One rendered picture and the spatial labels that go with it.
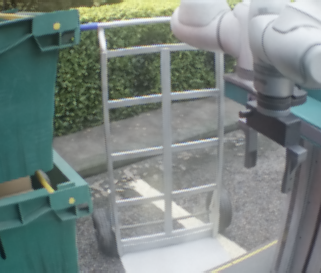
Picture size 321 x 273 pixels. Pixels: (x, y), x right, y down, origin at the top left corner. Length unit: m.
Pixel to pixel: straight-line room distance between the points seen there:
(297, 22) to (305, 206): 1.00
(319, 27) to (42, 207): 0.52
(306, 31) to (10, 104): 0.44
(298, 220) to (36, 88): 1.14
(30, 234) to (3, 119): 0.21
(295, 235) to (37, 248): 1.08
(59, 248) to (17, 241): 0.09
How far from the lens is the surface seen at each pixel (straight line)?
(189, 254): 2.33
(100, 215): 2.25
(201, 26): 1.31
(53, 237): 0.72
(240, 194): 2.89
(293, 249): 1.64
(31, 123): 0.62
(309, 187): 1.48
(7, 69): 0.58
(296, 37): 0.60
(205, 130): 3.63
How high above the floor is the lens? 1.48
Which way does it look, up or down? 24 degrees down
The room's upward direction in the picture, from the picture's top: 1 degrees counter-clockwise
